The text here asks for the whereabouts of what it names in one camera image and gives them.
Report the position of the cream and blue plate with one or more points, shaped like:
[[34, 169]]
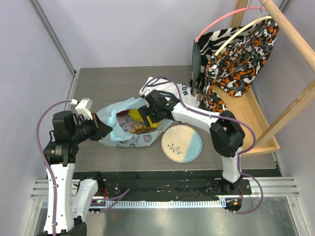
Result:
[[181, 144]]

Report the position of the wooden clothes rack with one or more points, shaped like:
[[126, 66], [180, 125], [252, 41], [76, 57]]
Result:
[[280, 105]]

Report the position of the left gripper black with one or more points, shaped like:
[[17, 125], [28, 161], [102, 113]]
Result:
[[100, 129]]

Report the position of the orange camouflage print garment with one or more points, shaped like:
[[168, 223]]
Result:
[[238, 64]]

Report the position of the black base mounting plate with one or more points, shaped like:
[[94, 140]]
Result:
[[164, 186]]

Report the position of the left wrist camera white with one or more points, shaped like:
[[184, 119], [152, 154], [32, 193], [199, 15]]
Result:
[[83, 108]]

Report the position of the aluminium frame post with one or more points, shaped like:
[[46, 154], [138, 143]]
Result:
[[51, 33]]

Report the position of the pink hanger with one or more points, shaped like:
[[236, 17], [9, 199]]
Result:
[[238, 19]]

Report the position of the zebra print garment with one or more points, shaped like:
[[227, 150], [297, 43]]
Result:
[[207, 45]]

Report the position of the white jersey with navy trim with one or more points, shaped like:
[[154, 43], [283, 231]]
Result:
[[168, 90]]

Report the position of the yellow fake banana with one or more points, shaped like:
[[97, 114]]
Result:
[[134, 114]]

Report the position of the red fake apple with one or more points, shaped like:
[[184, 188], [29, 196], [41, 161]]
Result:
[[122, 113]]

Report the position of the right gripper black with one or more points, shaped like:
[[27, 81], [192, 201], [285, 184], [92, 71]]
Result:
[[147, 112]]

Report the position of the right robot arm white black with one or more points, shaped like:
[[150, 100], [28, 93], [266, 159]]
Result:
[[226, 133]]

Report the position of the light blue plastic bag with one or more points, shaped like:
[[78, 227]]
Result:
[[121, 135]]

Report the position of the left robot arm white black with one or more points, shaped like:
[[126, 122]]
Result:
[[66, 215]]

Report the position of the cream hanger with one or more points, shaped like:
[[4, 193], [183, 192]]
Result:
[[240, 31]]

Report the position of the white slotted cable duct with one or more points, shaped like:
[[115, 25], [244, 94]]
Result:
[[170, 204]]

